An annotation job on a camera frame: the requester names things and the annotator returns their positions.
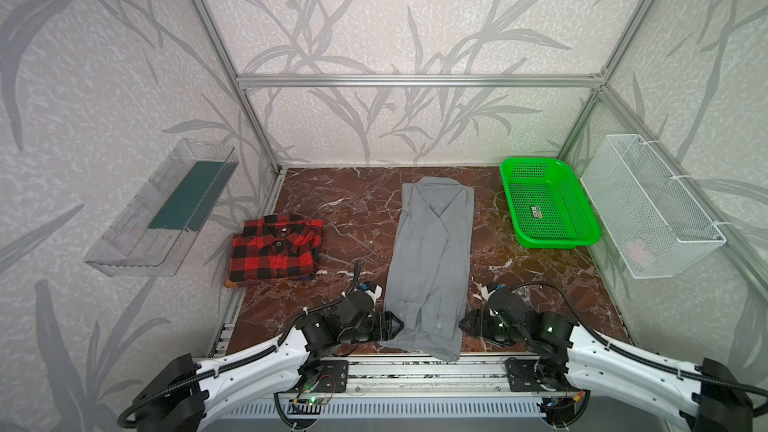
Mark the grey long sleeve shirt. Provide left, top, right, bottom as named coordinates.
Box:
left=383, top=177, right=474, bottom=362

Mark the green plastic basket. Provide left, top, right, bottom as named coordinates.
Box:
left=500, top=157, right=601, bottom=249

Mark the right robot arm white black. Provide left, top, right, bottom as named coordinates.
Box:
left=459, top=283, right=767, bottom=431

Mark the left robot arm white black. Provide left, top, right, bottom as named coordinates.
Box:
left=116, top=278, right=404, bottom=431

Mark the red black plaid folded shirt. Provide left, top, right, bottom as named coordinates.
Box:
left=225, top=214, right=324, bottom=288

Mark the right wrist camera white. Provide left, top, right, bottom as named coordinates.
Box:
left=478, top=283, right=497, bottom=302

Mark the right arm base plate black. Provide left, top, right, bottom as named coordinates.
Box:
left=504, top=357, right=570, bottom=392

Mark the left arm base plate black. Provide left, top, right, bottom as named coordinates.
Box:
left=296, top=359, right=349, bottom=393

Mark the aluminium front rail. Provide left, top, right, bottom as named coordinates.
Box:
left=191, top=355, right=682, bottom=400

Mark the pink item in wire basket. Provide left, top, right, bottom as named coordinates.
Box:
left=623, top=239, right=654, bottom=264

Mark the white wire mesh basket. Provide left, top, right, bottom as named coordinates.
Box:
left=581, top=134, right=727, bottom=280

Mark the clear plastic wall bin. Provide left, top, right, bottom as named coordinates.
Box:
left=84, top=139, right=239, bottom=277

